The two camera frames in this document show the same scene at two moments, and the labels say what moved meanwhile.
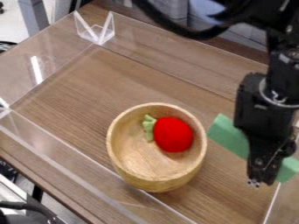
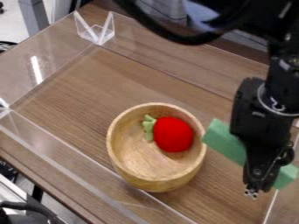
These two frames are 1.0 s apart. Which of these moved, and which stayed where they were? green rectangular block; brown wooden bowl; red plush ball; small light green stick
Moved: green rectangular block
Stayed: small light green stick; brown wooden bowl; red plush ball
